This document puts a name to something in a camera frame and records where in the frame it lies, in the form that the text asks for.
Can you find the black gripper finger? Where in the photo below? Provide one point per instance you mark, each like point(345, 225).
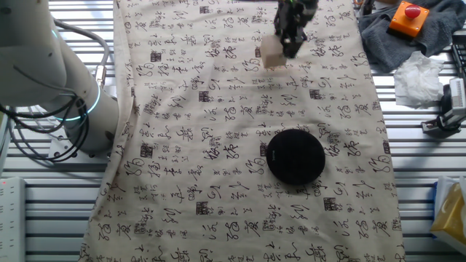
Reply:
point(296, 45)
point(281, 34)

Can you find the orange emergency stop box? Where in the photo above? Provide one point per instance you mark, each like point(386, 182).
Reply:
point(407, 22)

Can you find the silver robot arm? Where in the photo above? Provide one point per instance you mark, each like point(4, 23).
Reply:
point(36, 65)

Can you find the black keyboard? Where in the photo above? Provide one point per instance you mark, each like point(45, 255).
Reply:
point(460, 54)

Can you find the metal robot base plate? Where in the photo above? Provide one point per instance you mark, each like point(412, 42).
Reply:
point(60, 147)

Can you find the black round scale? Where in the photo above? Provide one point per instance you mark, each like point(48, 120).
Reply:
point(295, 156)

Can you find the yellow tissue pack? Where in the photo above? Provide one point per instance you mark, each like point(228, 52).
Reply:
point(451, 214)

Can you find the white power strip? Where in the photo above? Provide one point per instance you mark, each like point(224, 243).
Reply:
point(12, 218)

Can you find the white crumpled tissue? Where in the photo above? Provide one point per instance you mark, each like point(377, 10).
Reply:
point(418, 80)

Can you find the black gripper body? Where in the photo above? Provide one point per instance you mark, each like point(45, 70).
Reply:
point(293, 14)

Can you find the beige calligraphy print cloth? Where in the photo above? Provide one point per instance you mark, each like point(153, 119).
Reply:
point(200, 145)

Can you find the wooden cube block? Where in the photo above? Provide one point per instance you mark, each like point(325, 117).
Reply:
point(272, 54)

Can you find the small camera on stand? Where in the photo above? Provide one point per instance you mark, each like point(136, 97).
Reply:
point(453, 109)

